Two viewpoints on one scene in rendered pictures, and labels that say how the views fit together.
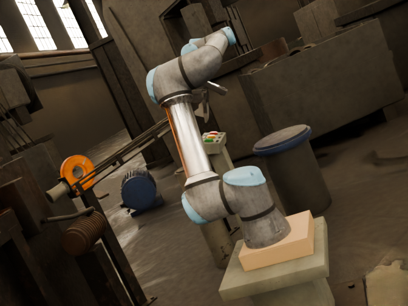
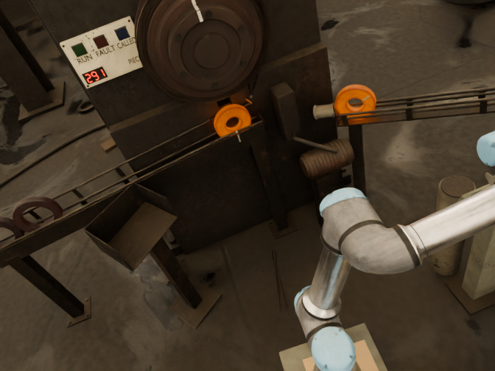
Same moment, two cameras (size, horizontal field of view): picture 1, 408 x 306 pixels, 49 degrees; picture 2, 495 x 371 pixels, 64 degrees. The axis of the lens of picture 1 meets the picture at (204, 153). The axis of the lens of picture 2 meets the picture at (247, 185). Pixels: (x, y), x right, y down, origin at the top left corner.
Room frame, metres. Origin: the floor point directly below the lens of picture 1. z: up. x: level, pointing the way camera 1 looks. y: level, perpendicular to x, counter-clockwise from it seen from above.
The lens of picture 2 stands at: (1.10, -0.49, 1.70)
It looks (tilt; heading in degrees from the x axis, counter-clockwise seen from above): 43 degrees down; 71
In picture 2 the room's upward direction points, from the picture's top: 20 degrees counter-clockwise
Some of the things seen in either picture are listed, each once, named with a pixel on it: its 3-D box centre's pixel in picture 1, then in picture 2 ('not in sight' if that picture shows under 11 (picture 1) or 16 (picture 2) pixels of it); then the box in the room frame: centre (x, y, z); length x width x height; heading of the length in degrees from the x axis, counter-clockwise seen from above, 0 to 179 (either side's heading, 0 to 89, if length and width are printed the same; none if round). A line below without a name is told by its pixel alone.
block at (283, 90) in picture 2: (22, 208); (286, 112); (1.81, 0.78, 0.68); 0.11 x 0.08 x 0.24; 75
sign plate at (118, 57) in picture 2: not in sight; (107, 53); (1.28, 1.01, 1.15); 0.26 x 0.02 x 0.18; 165
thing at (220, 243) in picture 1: (207, 215); (449, 229); (2.05, 0.10, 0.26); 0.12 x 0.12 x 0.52
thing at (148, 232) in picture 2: not in sight; (163, 266); (1.02, 0.71, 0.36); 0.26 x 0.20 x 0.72; 20
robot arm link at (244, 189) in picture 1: (246, 189); (333, 353); (1.32, -0.07, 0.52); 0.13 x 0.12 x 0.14; 71
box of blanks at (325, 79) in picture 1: (314, 90); not in sight; (3.63, -1.04, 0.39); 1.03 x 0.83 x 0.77; 90
